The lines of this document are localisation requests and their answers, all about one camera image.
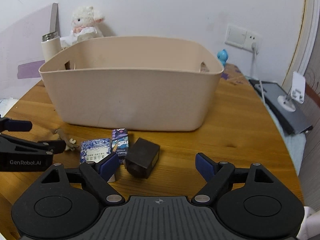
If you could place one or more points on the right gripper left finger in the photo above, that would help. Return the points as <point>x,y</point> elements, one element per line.
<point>96,176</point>

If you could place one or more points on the small brown deer figurine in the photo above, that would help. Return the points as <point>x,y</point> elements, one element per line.
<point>59,134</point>

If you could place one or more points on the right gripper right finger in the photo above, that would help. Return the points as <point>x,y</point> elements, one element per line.
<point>218,177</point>

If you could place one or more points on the black cube box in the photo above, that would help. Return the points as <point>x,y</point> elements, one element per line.
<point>141,158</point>

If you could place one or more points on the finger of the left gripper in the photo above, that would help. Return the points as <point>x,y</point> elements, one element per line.
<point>10,125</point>
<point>16,145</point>

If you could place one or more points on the white wall switch socket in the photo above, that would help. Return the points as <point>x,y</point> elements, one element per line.
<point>243,39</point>

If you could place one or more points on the small white box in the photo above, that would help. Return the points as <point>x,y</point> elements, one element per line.
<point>113,178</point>

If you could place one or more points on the white phone stand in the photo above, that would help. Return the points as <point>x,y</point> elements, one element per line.
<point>296,94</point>

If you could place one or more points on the white plush lamb toy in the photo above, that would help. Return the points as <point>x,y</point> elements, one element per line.
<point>85,26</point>

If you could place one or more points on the purple headboard panel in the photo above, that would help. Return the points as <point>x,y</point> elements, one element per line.
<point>21,51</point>

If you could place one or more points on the dark grey laptop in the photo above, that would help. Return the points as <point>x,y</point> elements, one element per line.
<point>292,123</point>

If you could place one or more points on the blue white porcelain-pattern box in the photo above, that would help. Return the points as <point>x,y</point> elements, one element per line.
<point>94,150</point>

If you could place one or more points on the beige plastic storage bin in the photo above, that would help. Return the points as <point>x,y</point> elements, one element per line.
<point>134,82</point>

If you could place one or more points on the blue cartoon figurine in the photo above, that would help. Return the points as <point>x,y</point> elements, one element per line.
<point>222,56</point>

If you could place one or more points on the white thermos bottle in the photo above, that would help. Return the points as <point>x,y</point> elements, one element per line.
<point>51,45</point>

